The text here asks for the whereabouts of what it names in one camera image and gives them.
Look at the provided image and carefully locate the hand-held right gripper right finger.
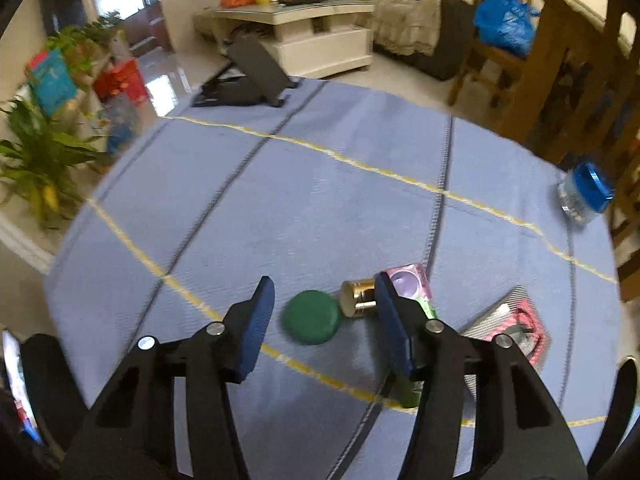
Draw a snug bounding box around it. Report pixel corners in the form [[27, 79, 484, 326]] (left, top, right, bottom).
[[374, 271, 588, 480]]

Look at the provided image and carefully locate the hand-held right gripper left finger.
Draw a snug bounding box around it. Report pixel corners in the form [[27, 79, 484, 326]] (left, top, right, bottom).
[[60, 276, 276, 480]]

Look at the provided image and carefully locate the pink purple packet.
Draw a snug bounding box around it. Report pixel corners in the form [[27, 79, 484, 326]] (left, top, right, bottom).
[[389, 262, 437, 322]]

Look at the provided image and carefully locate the green bottle with gold neck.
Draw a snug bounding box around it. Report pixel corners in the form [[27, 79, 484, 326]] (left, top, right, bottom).
[[339, 278, 427, 409]]

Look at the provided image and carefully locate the round green lid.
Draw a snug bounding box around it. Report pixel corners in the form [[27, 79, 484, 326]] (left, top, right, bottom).
[[282, 289, 345, 346]]

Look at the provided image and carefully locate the pink packet with black print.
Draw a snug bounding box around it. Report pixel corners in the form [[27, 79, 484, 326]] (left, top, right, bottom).
[[461, 285, 552, 377]]

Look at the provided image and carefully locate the blue checked tablecloth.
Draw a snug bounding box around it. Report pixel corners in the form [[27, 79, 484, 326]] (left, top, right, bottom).
[[42, 76, 623, 480]]

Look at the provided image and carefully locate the clear jar with blue lid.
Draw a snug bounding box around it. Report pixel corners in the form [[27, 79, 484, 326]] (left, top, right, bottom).
[[557, 161, 616, 226]]

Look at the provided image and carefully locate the black folding phone stand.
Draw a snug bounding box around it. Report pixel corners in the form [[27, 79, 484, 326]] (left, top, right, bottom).
[[191, 35, 300, 109]]

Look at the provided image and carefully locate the wooden chair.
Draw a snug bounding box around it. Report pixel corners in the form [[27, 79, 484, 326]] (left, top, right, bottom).
[[447, 0, 542, 107]]

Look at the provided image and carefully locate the green potted plant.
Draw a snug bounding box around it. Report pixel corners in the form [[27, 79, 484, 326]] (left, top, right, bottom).
[[0, 15, 126, 231]]

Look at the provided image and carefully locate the red gift box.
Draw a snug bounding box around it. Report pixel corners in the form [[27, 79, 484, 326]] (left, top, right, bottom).
[[92, 57, 149, 104]]

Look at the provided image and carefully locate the wooden dining table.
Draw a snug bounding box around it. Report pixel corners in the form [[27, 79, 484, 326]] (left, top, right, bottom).
[[499, 0, 640, 166]]

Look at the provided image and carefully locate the dark grey sofa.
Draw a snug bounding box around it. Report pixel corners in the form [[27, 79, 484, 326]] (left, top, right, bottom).
[[299, 0, 482, 82]]

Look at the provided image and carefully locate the white coffee table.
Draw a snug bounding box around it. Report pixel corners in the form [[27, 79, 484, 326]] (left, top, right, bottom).
[[202, 0, 377, 79]]

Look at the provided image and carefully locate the beige lace sofa cover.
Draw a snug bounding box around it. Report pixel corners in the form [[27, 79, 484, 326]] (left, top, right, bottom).
[[371, 0, 447, 57]]

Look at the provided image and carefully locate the blue gift box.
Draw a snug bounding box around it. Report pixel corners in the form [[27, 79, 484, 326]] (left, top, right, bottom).
[[26, 49, 79, 117]]

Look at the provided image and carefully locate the blue shopping bag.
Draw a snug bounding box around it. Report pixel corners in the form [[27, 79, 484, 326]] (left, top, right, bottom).
[[473, 0, 542, 59]]

